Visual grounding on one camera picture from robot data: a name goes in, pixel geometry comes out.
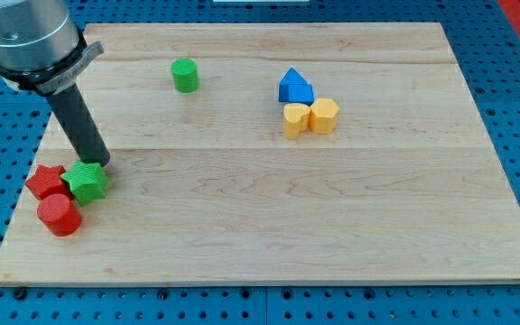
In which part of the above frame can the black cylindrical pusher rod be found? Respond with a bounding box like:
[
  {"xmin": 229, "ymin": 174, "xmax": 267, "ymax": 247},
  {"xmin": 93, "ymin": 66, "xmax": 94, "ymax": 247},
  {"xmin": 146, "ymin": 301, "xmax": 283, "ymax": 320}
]
[{"xmin": 46, "ymin": 84, "xmax": 110, "ymax": 166}]

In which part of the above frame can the black clamp flange mount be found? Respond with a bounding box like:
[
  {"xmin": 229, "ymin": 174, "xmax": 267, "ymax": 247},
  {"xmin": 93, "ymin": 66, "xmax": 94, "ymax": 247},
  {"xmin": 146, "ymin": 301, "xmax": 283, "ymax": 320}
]
[{"xmin": 0, "ymin": 30, "xmax": 104, "ymax": 96}]

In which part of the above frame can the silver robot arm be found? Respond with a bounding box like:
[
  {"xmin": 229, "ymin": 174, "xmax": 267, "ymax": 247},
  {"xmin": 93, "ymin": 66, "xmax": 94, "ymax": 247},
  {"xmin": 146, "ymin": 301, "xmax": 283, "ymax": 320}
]
[{"xmin": 0, "ymin": 0, "xmax": 110, "ymax": 166}]

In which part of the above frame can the red star block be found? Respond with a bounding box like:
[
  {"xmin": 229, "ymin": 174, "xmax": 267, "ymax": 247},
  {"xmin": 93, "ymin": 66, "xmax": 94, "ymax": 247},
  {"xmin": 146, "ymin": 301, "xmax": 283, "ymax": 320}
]
[{"xmin": 25, "ymin": 164, "xmax": 73, "ymax": 200}]

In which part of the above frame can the green star block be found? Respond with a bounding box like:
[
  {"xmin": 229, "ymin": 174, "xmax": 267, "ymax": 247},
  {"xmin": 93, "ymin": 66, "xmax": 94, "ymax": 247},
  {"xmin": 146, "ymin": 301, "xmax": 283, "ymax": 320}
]
[{"xmin": 60, "ymin": 160, "xmax": 108, "ymax": 206}]

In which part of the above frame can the red cylinder block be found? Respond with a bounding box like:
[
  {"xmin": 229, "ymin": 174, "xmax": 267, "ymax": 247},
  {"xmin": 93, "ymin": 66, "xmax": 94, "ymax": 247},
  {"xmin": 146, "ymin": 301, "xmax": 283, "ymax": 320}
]
[{"xmin": 36, "ymin": 194, "xmax": 82, "ymax": 237}]

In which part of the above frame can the green cylinder block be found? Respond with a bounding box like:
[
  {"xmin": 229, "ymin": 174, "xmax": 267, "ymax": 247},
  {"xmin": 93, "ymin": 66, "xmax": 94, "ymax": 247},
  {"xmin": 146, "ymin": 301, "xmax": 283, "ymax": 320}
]
[{"xmin": 171, "ymin": 58, "xmax": 200, "ymax": 93}]

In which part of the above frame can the wooden board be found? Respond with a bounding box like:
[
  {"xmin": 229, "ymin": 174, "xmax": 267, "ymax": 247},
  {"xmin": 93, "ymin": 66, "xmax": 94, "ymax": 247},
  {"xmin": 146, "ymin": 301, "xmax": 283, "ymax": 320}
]
[{"xmin": 0, "ymin": 23, "xmax": 520, "ymax": 287}]

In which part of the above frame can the blue triangle block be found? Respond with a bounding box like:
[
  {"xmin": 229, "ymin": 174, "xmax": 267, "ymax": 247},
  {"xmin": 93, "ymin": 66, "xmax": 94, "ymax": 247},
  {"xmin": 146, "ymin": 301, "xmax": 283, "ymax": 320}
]
[{"xmin": 279, "ymin": 67, "xmax": 308, "ymax": 86}]

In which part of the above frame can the blue cube block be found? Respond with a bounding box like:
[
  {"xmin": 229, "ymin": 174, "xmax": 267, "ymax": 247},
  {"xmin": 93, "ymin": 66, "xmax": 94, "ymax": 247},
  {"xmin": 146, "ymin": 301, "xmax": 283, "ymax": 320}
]
[{"xmin": 278, "ymin": 84, "xmax": 314, "ymax": 106}]

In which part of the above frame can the yellow heart block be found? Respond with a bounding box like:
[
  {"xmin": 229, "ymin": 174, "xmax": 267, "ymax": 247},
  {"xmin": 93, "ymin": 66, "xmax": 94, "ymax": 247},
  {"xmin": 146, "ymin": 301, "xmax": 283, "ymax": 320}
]
[{"xmin": 283, "ymin": 103, "xmax": 310, "ymax": 139}]

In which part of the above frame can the yellow hexagon block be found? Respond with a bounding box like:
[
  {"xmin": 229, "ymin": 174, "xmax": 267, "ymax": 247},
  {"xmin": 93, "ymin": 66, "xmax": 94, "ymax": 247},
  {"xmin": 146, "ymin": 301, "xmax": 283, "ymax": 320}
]
[{"xmin": 309, "ymin": 98, "xmax": 339, "ymax": 135}]

